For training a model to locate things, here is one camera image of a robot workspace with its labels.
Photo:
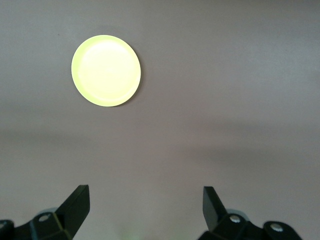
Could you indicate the brown table cover mat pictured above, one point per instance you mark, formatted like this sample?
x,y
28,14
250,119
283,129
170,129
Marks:
x,y
200,100

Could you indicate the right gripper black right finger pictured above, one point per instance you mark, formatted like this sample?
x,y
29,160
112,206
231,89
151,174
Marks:
x,y
225,225

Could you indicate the yellow round plate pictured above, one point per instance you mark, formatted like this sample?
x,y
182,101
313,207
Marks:
x,y
106,71

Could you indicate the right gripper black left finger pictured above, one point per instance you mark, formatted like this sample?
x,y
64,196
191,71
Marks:
x,y
65,217

